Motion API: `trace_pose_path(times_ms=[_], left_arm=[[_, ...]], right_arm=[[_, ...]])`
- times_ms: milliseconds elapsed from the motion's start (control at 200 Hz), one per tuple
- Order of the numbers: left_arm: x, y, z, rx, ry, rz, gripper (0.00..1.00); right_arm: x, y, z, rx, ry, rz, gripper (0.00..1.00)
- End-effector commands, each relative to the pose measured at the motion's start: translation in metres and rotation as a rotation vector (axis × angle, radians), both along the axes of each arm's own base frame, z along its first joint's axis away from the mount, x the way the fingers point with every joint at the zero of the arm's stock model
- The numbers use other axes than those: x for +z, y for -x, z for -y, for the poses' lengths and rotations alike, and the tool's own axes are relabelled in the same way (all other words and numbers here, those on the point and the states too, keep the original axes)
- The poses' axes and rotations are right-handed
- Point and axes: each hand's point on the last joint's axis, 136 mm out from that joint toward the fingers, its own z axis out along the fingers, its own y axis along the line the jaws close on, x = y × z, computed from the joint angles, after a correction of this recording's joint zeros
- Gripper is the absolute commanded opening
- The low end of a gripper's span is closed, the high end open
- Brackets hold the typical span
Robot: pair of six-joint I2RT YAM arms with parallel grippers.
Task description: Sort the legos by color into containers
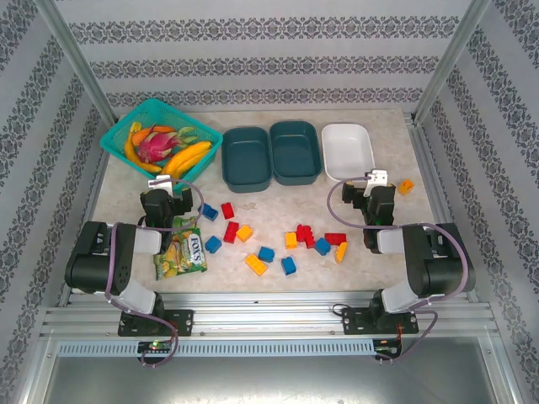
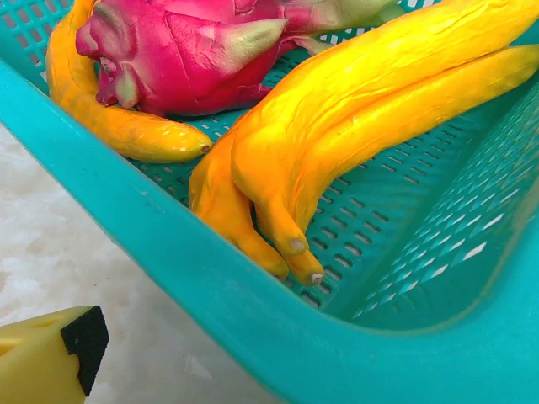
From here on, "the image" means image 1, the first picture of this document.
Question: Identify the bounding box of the red lego brick cluster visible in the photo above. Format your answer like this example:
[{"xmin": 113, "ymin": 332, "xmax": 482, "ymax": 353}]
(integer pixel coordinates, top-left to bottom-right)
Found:
[{"xmin": 296, "ymin": 224, "xmax": 317, "ymax": 249}]

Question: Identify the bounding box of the yellow banana bunch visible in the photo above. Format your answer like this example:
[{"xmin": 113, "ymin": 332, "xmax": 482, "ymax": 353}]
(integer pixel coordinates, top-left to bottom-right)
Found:
[{"xmin": 159, "ymin": 141, "xmax": 213, "ymax": 178}]

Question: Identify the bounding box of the white plastic container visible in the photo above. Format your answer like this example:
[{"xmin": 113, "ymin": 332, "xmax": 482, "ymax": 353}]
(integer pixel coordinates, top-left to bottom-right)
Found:
[{"xmin": 321, "ymin": 123, "xmax": 376, "ymax": 183}]

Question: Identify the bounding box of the green Fox's candy bag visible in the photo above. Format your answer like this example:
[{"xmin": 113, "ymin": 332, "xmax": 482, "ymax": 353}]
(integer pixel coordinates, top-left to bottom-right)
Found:
[{"xmin": 152, "ymin": 216, "xmax": 209, "ymax": 281}]

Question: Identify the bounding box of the pink dragon fruit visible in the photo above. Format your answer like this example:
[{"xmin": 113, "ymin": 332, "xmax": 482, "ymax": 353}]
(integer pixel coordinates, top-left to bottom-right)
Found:
[{"xmin": 137, "ymin": 125, "xmax": 198, "ymax": 164}]

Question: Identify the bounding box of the dark teal plastic container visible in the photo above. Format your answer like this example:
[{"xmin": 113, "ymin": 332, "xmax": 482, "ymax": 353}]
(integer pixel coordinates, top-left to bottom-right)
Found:
[
  {"xmin": 269, "ymin": 120, "xmax": 324, "ymax": 187},
  {"xmin": 221, "ymin": 126, "xmax": 274, "ymax": 194}
]

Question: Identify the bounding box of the orange carrot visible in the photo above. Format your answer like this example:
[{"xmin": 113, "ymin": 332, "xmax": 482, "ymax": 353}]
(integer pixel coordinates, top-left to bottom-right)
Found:
[{"xmin": 132, "ymin": 125, "xmax": 176, "ymax": 142}]

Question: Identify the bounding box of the teal plastic basket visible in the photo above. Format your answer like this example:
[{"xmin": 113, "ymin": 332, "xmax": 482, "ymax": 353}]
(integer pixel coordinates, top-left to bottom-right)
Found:
[{"xmin": 99, "ymin": 98, "xmax": 223, "ymax": 197}]

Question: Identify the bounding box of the long yellow lego brick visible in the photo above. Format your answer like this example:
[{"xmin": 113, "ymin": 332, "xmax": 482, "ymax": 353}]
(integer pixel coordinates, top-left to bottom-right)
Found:
[{"xmin": 244, "ymin": 253, "xmax": 269, "ymax": 277}]

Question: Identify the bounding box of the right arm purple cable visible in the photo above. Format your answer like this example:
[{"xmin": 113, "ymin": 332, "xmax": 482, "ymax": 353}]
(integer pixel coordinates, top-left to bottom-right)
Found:
[{"xmin": 328, "ymin": 176, "xmax": 471, "ymax": 364}]

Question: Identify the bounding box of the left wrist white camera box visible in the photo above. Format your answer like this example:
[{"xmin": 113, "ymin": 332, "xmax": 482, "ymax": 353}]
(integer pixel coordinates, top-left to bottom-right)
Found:
[{"xmin": 147, "ymin": 176, "xmax": 174, "ymax": 193}]

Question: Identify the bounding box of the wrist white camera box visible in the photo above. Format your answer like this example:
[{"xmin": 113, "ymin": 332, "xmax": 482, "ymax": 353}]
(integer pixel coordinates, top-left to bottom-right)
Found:
[
  {"xmin": 364, "ymin": 168, "xmax": 389, "ymax": 197},
  {"xmin": 147, "ymin": 176, "xmax": 174, "ymax": 193}
]

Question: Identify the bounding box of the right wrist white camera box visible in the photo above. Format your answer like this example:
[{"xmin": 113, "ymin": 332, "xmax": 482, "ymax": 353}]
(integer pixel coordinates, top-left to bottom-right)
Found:
[{"xmin": 364, "ymin": 168, "xmax": 389, "ymax": 197}]

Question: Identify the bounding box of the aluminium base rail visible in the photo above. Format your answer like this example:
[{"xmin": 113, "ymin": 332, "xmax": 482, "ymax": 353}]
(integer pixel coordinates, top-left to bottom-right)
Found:
[{"xmin": 40, "ymin": 292, "xmax": 504, "ymax": 340}]

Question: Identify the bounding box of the grey slotted cable duct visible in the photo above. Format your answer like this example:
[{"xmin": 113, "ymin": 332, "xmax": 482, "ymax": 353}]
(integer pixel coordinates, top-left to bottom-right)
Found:
[{"xmin": 56, "ymin": 340, "xmax": 376, "ymax": 358}]

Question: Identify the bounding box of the aluminium frame post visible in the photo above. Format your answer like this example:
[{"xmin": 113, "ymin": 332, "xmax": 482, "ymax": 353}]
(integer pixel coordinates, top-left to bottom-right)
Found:
[
  {"xmin": 411, "ymin": 0, "xmax": 492, "ymax": 124},
  {"xmin": 35, "ymin": 0, "xmax": 120, "ymax": 124}
]

